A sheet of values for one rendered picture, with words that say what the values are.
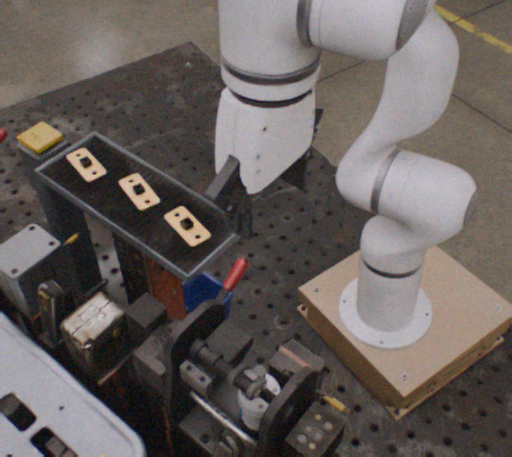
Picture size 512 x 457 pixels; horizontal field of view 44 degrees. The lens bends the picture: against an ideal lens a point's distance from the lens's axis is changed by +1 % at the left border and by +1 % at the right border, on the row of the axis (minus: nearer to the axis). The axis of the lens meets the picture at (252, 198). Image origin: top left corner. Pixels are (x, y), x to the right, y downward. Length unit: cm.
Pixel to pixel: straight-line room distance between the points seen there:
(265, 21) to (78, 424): 73
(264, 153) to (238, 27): 12
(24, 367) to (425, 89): 76
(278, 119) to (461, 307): 93
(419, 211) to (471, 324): 41
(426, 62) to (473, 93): 249
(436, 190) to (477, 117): 224
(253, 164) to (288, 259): 102
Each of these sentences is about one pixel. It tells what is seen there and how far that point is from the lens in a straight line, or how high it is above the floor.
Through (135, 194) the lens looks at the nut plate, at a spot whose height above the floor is 116.
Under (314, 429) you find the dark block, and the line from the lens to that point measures 88.
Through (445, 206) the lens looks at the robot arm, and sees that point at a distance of 104.
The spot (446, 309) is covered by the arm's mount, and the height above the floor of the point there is 81.
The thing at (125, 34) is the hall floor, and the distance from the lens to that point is 377.
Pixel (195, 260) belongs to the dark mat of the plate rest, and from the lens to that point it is 97.
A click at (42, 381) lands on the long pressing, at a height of 100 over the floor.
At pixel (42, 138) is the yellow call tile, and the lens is 123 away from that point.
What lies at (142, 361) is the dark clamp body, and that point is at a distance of 98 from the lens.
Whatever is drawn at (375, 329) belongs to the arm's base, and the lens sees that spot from 134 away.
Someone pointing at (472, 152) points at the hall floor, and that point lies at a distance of 305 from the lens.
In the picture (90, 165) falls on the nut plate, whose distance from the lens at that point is 115.
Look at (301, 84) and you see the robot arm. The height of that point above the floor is 162.
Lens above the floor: 192
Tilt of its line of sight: 46 degrees down
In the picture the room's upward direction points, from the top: straight up
